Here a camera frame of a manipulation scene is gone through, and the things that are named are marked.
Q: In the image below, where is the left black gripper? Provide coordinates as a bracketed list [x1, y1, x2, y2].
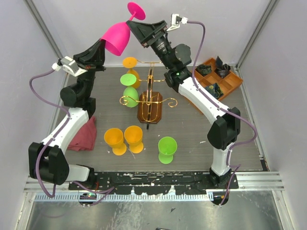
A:
[71, 38, 107, 98]

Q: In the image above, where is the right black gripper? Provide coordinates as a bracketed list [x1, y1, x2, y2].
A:
[124, 21, 173, 70]

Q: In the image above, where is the pink wine glass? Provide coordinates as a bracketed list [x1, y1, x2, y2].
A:
[100, 2, 146, 56]

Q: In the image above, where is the orange wine glass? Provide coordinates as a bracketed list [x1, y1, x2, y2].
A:
[122, 57, 141, 89]
[104, 128, 127, 156]
[124, 126, 143, 154]

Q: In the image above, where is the green wine glass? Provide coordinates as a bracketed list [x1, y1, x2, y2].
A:
[158, 137, 177, 164]
[120, 73, 139, 108]

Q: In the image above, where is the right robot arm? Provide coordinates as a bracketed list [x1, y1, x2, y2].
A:
[126, 21, 240, 189]

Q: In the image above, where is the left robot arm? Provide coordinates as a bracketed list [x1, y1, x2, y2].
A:
[28, 39, 106, 190]

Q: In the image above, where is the green wine glass front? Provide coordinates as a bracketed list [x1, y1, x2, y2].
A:
[158, 137, 177, 164]

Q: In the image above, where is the dark green folded tie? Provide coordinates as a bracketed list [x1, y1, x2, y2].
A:
[196, 64, 212, 76]

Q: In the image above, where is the red cloth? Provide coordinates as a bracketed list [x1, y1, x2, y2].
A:
[67, 116, 97, 151]

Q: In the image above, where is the black patterned folded tie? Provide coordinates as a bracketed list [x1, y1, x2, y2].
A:
[215, 56, 231, 79]

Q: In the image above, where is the blue floral folded tie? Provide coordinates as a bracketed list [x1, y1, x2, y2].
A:
[205, 83, 224, 100]

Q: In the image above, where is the wooden compartment tray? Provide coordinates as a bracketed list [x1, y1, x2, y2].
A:
[194, 58, 243, 101]

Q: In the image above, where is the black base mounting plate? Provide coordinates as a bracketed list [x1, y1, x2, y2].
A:
[68, 171, 240, 196]

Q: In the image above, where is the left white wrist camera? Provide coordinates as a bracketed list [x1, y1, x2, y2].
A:
[51, 56, 87, 77]

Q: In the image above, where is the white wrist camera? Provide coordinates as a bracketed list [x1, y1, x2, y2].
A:
[166, 13, 188, 32]
[51, 56, 87, 77]

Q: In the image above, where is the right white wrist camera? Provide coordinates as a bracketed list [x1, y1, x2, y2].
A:
[166, 13, 188, 32]

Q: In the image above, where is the gold wire wine glass rack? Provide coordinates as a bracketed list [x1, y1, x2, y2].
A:
[119, 59, 178, 129]

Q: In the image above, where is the grey cable duct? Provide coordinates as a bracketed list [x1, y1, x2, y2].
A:
[34, 192, 213, 203]

